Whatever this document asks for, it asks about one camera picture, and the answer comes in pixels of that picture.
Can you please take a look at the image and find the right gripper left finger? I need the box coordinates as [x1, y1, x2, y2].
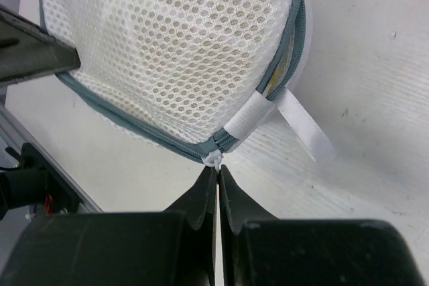
[1, 167, 217, 285]

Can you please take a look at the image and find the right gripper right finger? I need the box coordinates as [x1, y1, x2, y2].
[218, 166, 424, 285]

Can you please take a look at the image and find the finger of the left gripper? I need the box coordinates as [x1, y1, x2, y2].
[0, 6, 80, 85]

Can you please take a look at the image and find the white mesh laundry bag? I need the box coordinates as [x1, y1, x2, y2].
[40, 0, 333, 168]

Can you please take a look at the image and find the yellow bra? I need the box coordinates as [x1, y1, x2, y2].
[263, 31, 295, 96]

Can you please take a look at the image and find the aluminium mounting rail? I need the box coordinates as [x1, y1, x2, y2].
[1, 106, 102, 218]

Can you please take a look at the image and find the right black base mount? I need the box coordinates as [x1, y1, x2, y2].
[1, 143, 81, 218]

